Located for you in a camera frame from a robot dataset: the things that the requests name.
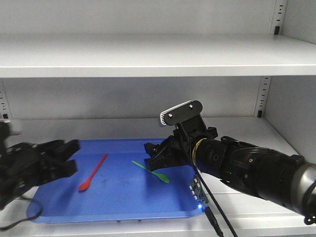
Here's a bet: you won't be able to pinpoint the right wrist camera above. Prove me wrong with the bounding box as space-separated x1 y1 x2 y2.
158 100 202 127

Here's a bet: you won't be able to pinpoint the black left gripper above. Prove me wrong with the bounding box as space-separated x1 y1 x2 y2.
0 139 80 209

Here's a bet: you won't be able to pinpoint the green plastic spoon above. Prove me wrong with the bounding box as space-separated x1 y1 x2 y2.
131 160 170 183

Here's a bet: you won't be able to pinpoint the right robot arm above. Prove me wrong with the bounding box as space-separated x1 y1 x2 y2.
145 116 316 225

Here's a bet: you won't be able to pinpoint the red plastic spoon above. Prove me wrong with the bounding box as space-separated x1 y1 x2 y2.
78 154 108 191

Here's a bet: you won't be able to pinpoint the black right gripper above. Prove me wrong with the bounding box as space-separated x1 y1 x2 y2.
144 116 219 171

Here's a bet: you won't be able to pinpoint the blue plastic tray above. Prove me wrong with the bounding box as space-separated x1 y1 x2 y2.
34 139 202 223

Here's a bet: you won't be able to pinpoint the white wall cabinet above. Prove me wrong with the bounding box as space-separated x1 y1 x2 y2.
0 0 316 237

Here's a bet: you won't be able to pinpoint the black cable with circuit board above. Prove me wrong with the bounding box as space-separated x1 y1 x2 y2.
189 143 239 237

